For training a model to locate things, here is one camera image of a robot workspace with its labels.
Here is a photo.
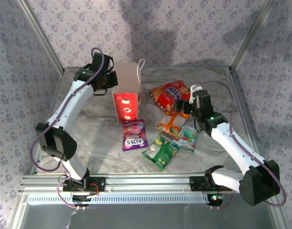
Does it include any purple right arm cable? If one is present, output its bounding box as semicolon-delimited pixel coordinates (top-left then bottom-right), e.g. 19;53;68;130
192;81;287;210

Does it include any purple candy bag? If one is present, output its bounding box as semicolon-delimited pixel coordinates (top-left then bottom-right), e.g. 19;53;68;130
121;119;149;152

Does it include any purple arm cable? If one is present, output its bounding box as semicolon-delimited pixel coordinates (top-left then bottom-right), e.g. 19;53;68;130
30;47;105;210
192;81;287;210

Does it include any black camera cable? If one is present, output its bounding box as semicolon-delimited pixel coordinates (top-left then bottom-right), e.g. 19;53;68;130
194;118;205;132
92;87;108;96

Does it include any green snack packet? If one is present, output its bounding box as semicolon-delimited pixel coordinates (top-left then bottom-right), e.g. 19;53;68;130
141;133;179;171

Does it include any black right camera cable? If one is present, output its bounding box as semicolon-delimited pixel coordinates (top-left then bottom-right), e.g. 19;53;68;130
194;118;205;132

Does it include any teal snack packet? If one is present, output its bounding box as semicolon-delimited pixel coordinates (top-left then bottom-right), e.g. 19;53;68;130
170;125;199;153

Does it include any aluminium mounting rail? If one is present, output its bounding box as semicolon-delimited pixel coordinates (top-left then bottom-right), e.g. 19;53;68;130
19;173;242;193

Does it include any orange snack packet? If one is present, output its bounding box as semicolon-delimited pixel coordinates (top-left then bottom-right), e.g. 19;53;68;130
155;111;190;139

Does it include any white slotted cable duct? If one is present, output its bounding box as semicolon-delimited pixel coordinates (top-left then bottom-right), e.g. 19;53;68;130
26;192;210;205

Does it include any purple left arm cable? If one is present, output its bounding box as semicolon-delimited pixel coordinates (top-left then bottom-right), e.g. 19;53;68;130
30;47;105;210

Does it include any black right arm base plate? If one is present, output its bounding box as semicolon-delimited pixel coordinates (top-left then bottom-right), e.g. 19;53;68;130
189;176;233;191

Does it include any red snack bag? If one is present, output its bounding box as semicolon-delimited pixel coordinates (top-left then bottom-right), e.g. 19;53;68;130
148;80;193;113

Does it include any aluminium frame post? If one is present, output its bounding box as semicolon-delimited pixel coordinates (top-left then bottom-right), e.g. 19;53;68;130
17;0;65;73
230;0;277;71

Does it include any black left camera cable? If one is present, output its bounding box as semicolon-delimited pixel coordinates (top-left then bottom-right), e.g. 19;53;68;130
92;87;108;96

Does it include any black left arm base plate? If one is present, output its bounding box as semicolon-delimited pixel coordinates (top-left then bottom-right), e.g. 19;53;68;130
62;175;106;193

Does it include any red white paper bag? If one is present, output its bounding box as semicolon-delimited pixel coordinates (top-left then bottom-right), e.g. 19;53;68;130
111;59;146;123

